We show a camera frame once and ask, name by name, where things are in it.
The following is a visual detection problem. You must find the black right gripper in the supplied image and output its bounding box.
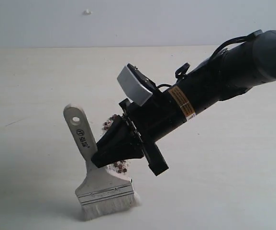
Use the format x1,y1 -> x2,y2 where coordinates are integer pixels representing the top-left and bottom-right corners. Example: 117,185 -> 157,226
91,88 -> 188,176

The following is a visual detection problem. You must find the white wooden paint brush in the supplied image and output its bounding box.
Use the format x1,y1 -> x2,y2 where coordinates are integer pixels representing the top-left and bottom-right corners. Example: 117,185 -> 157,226
63,103 -> 141,221

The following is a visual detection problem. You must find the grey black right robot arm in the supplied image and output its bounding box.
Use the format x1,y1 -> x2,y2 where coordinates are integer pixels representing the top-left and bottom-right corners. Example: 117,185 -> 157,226
91,30 -> 276,175

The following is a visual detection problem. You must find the pile of beans and rice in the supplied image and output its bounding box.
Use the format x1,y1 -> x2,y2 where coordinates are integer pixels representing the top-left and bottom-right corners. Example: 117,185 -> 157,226
101,114 -> 132,175

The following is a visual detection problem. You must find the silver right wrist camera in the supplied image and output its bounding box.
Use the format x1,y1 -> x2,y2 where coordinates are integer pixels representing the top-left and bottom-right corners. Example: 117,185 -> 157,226
117,63 -> 155,106

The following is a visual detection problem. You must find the white wall hook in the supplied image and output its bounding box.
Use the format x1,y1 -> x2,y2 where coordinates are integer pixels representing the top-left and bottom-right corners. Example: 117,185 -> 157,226
82,9 -> 92,15

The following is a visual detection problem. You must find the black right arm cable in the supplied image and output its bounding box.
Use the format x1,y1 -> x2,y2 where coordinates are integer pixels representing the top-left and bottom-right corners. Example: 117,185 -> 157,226
156,31 -> 263,93

